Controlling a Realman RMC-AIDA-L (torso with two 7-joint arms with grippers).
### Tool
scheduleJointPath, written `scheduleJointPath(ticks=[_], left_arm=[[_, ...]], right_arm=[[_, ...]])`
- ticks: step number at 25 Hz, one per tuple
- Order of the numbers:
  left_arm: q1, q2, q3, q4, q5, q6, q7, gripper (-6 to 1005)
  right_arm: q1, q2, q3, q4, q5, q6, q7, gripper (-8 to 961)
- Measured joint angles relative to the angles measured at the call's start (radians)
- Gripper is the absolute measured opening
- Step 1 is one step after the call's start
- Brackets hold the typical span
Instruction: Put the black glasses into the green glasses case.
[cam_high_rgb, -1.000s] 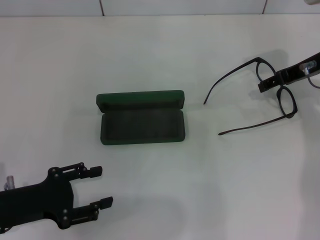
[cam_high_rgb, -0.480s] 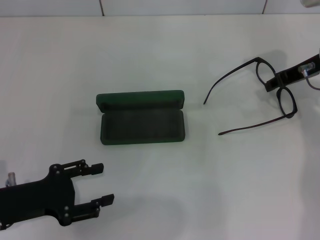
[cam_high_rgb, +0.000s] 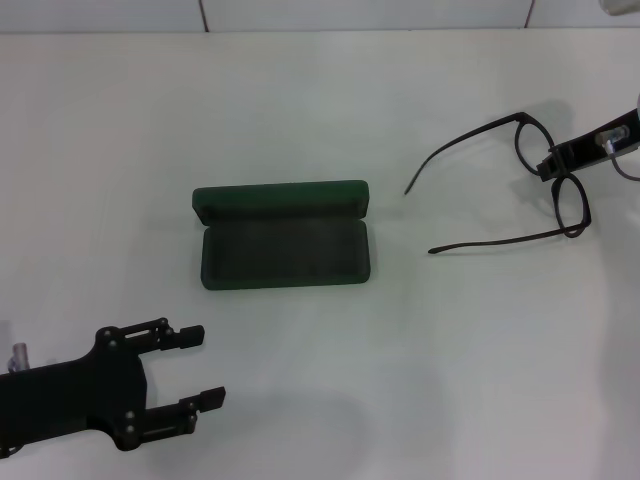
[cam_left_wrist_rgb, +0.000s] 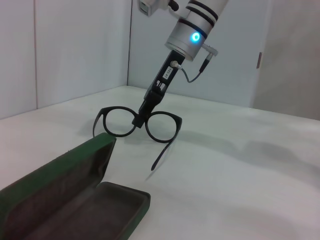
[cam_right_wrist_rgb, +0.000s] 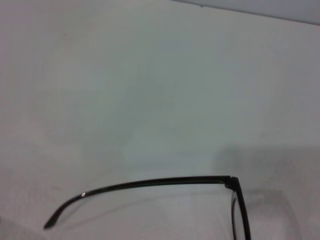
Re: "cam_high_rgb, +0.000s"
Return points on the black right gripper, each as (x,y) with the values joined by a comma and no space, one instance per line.
(585,150)

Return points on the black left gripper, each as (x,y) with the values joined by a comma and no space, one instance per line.
(75,395)

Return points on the black glasses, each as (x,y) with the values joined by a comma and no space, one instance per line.
(518,118)

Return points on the green glasses case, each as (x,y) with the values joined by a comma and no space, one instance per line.
(285,250)

